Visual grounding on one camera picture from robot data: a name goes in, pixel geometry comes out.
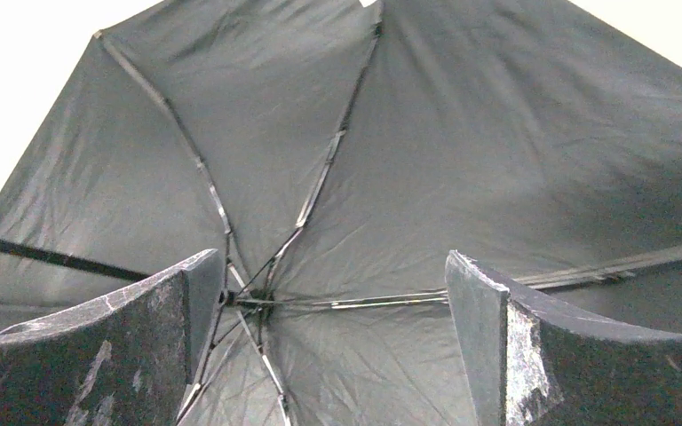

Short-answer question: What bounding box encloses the beige folding umbrella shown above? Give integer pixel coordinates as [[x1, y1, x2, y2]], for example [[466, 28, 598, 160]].
[[0, 1, 682, 425]]

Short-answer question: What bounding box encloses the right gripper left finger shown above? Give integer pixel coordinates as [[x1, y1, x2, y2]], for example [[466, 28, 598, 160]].
[[0, 249, 225, 425]]

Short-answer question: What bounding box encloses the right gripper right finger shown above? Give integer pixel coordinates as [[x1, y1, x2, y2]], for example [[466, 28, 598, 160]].
[[445, 251, 682, 425]]

